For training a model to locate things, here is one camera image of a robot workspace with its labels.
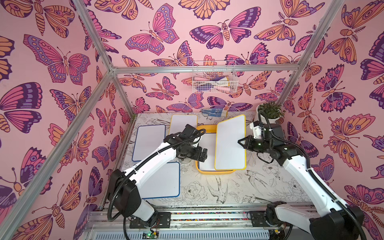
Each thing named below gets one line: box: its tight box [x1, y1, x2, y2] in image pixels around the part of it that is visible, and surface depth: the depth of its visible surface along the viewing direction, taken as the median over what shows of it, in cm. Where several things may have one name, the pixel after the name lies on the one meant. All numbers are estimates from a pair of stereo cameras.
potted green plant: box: [257, 101, 285, 124], surface depth 100 cm
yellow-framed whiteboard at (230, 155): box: [214, 114, 247, 171], surface depth 89 cm
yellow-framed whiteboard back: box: [168, 114, 198, 135], surface depth 122 cm
